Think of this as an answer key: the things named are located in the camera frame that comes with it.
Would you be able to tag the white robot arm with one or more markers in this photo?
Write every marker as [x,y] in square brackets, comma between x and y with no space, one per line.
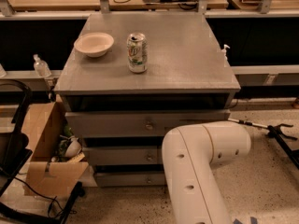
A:
[189,154]

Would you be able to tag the grey drawer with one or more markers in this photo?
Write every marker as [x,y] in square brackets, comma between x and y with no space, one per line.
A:
[136,123]
[128,179]
[123,155]

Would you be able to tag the black stand with metal rod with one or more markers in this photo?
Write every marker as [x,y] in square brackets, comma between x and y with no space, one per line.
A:
[276,133]

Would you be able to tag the grey top drawer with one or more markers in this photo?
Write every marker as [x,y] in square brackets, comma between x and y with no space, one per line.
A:
[136,123]

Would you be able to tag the wooden desk right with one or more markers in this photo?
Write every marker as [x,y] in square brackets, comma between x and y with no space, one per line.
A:
[275,4]

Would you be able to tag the grey drawer cabinet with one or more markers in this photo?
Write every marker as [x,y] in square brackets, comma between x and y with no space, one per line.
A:
[186,71]

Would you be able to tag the black chair frame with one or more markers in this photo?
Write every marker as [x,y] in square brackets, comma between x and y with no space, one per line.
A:
[14,154]

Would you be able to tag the grey bottom drawer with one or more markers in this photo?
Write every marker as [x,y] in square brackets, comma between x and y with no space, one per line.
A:
[128,179]

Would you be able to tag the white cup in box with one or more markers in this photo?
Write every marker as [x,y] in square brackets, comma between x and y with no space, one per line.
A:
[73,148]

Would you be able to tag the white bowl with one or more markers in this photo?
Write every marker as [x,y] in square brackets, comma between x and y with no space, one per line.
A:
[94,44]

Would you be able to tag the white pump bottle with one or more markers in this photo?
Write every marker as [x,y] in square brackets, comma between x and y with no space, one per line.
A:
[225,51]

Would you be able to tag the clear sanitizer bottle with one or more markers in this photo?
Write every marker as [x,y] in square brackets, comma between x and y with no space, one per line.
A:
[41,67]

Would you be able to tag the grey middle drawer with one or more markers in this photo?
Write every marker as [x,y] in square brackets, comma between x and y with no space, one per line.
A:
[123,155]

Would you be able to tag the brown cardboard box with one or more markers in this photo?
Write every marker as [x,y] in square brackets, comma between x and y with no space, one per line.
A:
[44,124]

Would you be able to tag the green white soda can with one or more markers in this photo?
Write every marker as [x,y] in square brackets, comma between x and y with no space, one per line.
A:
[137,52]

